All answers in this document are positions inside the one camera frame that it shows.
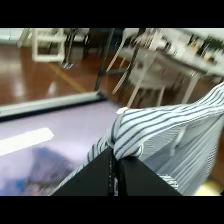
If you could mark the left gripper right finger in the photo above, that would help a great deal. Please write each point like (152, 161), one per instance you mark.
(140, 180)

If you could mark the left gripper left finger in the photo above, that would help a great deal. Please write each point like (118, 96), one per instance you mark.
(96, 180)

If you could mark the blue white striped shirt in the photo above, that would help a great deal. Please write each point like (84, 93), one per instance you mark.
(160, 126)

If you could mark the white chair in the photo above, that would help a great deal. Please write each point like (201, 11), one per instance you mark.
(146, 78)

